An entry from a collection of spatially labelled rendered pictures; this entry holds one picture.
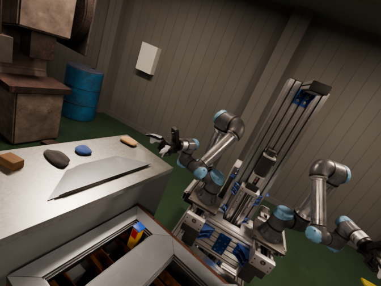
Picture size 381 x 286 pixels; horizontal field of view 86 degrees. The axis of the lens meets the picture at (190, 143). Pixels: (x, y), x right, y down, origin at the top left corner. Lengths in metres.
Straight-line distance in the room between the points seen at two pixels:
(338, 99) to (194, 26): 2.81
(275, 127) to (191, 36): 3.22
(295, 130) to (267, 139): 0.18
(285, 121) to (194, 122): 3.00
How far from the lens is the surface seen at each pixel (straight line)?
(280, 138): 1.51
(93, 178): 1.37
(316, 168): 1.40
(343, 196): 4.63
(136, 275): 1.27
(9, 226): 1.15
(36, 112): 3.56
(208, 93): 4.16
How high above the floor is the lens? 1.90
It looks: 21 degrees down
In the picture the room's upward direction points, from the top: 23 degrees clockwise
